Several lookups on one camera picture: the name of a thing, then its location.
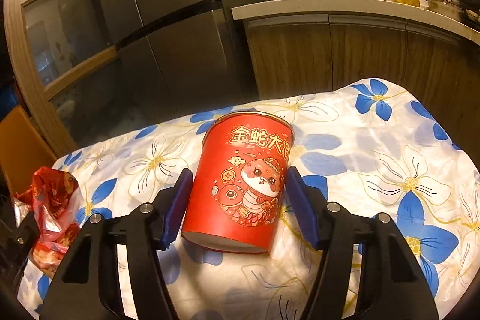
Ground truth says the large red paper cup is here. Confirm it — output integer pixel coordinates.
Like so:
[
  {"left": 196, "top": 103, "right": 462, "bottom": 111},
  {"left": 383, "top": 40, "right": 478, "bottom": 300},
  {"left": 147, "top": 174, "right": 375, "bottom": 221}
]
[{"left": 181, "top": 110, "right": 295, "bottom": 253}]

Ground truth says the red wrapper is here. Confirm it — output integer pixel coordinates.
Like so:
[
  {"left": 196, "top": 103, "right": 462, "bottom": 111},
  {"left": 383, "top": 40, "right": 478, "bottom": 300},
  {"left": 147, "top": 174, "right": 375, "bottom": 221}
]
[{"left": 14, "top": 166, "right": 83, "bottom": 279}]

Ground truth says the orange chair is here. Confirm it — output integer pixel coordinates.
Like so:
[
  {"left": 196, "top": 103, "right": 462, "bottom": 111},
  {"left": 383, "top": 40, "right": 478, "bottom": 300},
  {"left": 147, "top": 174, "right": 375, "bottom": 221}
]
[{"left": 0, "top": 106, "right": 57, "bottom": 196}]

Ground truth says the blue floral white tablecloth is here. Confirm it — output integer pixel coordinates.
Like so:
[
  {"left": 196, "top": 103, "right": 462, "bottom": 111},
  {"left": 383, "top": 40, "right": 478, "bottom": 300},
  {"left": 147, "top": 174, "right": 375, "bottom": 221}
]
[{"left": 16, "top": 76, "right": 480, "bottom": 320}]

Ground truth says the wooden lower cabinet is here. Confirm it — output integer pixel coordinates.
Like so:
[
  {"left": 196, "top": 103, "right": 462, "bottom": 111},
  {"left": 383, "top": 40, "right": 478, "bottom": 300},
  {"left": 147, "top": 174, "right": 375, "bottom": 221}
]
[{"left": 244, "top": 15, "right": 479, "bottom": 163}]

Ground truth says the wooden glass door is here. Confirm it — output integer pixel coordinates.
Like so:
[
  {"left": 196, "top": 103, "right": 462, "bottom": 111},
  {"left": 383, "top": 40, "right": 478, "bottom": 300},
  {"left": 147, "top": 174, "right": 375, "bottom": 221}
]
[{"left": 3, "top": 0, "right": 120, "bottom": 156}]

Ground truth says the dark grey refrigerator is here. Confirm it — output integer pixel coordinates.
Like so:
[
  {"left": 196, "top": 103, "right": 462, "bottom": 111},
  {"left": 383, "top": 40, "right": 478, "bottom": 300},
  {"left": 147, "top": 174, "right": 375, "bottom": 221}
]
[{"left": 100, "top": 0, "right": 266, "bottom": 119}]

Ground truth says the steel bowl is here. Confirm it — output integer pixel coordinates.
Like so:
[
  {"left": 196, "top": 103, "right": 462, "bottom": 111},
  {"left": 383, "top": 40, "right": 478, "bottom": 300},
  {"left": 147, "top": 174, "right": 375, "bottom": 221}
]
[{"left": 425, "top": 0, "right": 463, "bottom": 22}]

